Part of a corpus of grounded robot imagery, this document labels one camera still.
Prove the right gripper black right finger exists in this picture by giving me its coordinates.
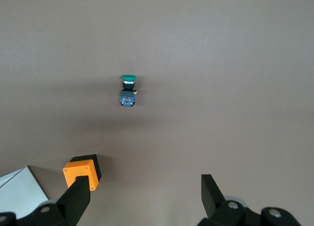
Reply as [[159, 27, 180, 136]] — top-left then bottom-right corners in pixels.
[[196, 174, 303, 226]]

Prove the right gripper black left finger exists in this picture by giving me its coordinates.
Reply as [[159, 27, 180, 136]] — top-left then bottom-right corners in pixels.
[[0, 176, 92, 226]]

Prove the green mushroom push button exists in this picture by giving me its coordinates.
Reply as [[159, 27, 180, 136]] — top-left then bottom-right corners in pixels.
[[119, 74, 138, 108]]

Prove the white drawer cabinet shell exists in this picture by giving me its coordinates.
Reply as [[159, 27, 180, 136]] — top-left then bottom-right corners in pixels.
[[0, 165, 50, 219]]

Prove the orange box with black base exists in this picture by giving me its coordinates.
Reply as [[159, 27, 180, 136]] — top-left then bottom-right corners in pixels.
[[62, 154, 103, 192]]

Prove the brown table mat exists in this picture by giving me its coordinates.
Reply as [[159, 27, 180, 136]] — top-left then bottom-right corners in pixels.
[[0, 0, 314, 226]]

